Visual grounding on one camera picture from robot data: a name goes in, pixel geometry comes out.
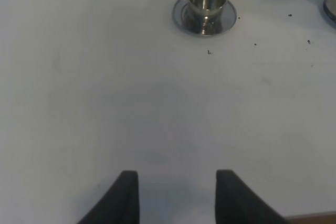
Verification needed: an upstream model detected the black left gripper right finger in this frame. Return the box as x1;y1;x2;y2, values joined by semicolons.
215;170;288;224

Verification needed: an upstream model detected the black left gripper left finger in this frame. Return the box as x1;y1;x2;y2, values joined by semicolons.
79;170;139;224

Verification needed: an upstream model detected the steel teapot saucer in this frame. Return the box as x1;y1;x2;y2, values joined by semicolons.
323;0;336;24

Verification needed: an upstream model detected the steel saucer far left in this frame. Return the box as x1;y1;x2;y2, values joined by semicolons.
171;0;237;37

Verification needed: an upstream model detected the steel teacup far left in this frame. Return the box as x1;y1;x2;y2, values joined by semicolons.
186;0;228;36

